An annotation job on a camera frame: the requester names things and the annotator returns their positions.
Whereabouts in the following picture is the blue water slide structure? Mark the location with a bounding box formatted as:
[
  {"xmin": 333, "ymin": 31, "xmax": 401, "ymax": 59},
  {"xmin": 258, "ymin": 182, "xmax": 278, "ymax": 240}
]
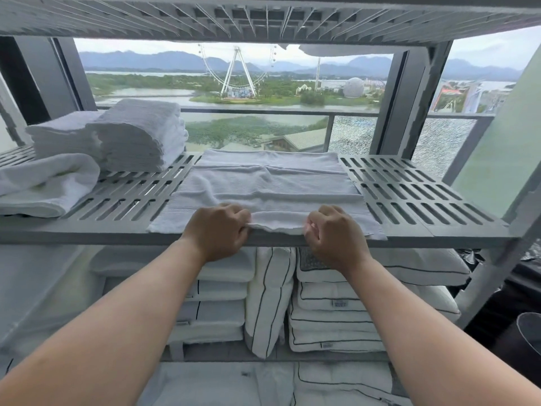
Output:
[{"xmin": 432, "ymin": 79, "xmax": 494, "ymax": 116}]

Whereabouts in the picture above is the black plastic bag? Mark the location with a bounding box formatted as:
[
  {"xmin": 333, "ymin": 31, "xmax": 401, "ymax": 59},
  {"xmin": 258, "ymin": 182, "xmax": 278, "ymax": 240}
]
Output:
[{"xmin": 458, "ymin": 245, "xmax": 541, "ymax": 360}]

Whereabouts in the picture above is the pale green glass partition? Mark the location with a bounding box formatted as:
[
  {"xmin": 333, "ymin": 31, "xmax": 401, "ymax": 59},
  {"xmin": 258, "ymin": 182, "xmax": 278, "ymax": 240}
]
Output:
[{"xmin": 453, "ymin": 54, "xmax": 541, "ymax": 218}]

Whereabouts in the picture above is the white ferris wheel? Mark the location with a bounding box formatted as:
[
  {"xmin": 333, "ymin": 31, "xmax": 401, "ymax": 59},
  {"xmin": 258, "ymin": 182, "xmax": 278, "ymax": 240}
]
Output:
[{"xmin": 198, "ymin": 44, "xmax": 278, "ymax": 100}]

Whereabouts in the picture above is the grey slotted shelf board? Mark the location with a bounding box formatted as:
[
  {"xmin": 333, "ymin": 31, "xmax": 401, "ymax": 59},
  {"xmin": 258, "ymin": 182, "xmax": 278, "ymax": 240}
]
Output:
[{"xmin": 0, "ymin": 143, "xmax": 525, "ymax": 250}]

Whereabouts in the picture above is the stack of black-piped white pillows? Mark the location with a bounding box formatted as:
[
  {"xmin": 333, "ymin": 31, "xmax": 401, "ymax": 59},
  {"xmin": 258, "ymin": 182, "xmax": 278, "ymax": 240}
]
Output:
[{"xmin": 244, "ymin": 245, "xmax": 472, "ymax": 406}]

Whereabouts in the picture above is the dark window frame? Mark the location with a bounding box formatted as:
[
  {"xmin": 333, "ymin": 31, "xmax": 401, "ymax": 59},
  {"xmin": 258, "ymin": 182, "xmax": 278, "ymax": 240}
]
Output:
[
  {"xmin": 371, "ymin": 44, "xmax": 428, "ymax": 156},
  {"xmin": 0, "ymin": 36, "xmax": 99, "ymax": 123}
]

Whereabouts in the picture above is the person's right hand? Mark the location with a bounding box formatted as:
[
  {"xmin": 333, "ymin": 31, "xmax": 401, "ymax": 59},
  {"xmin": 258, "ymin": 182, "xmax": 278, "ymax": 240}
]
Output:
[{"xmin": 304, "ymin": 205, "xmax": 375, "ymax": 277}]

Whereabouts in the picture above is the grey notched shelf post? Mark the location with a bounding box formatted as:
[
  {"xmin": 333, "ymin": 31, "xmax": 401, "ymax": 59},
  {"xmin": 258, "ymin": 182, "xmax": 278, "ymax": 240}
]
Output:
[
  {"xmin": 455, "ymin": 173, "xmax": 541, "ymax": 330},
  {"xmin": 405, "ymin": 39, "xmax": 454, "ymax": 160},
  {"xmin": 0, "ymin": 90, "xmax": 27, "ymax": 149}
]

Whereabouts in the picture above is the person's left forearm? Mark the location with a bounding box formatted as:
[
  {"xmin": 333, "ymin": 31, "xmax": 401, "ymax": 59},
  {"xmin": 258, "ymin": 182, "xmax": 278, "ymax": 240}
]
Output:
[{"xmin": 0, "ymin": 240, "xmax": 212, "ymax": 406}]

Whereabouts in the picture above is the dark grey round bin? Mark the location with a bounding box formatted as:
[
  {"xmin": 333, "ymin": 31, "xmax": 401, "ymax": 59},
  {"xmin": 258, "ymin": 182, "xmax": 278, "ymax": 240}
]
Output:
[{"xmin": 515, "ymin": 311, "xmax": 541, "ymax": 377}]

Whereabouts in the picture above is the white dome building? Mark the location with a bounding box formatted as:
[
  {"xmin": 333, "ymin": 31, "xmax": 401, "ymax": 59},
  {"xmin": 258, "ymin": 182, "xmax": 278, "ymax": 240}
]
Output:
[{"xmin": 343, "ymin": 77, "xmax": 365, "ymax": 99}]

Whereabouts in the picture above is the stack of folded white towels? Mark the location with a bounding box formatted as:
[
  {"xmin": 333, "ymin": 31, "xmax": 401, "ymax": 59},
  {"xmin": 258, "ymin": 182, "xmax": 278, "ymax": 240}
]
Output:
[
  {"xmin": 24, "ymin": 111, "xmax": 102, "ymax": 160},
  {"xmin": 86, "ymin": 98, "xmax": 190, "ymax": 173}
]

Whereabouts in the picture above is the glass balcony railing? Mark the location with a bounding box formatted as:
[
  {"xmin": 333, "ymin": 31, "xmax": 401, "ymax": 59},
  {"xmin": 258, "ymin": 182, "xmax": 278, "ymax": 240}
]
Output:
[{"xmin": 95, "ymin": 103, "xmax": 496, "ymax": 182}]

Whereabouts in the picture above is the grey ribbed shelf board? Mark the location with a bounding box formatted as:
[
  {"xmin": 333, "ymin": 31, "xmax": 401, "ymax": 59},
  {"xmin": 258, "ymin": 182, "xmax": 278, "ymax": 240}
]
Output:
[{"xmin": 0, "ymin": 0, "xmax": 541, "ymax": 47}]

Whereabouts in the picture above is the person's left hand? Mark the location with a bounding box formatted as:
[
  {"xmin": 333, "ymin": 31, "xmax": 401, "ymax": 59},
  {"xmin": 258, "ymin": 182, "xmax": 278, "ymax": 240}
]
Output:
[{"xmin": 179, "ymin": 202, "xmax": 253, "ymax": 263}]

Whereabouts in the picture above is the person's right forearm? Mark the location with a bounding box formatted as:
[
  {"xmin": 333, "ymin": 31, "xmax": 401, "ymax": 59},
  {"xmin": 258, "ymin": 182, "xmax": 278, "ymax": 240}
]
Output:
[{"xmin": 342, "ymin": 257, "xmax": 541, "ymax": 406}]

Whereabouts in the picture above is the white hanging sheet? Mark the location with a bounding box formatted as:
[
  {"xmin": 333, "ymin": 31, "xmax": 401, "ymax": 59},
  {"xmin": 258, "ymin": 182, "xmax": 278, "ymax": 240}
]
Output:
[{"xmin": 283, "ymin": 43, "xmax": 394, "ymax": 58}]

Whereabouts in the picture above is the grey roofed building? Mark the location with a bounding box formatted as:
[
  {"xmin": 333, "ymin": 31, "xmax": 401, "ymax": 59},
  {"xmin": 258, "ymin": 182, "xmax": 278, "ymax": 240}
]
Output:
[{"xmin": 219, "ymin": 127, "xmax": 330, "ymax": 153}]

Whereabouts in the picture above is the white hand towel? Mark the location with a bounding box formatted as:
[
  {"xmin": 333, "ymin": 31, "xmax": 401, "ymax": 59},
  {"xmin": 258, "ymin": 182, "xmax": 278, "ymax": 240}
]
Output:
[
  {"xmin": 0, "ymin": 152, "xmax": 101, "ymax": 219},
  {"xmin": 147, "ymin": 148, "xmax": 389, "ymax": 241}
]

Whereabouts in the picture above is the stack of plain white pillows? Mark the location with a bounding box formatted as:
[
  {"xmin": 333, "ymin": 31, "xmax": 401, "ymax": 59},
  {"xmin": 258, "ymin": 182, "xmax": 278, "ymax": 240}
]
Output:
[{"xmin": 88, "ymin": 247, "xmax": 296, "ymax": 406}]

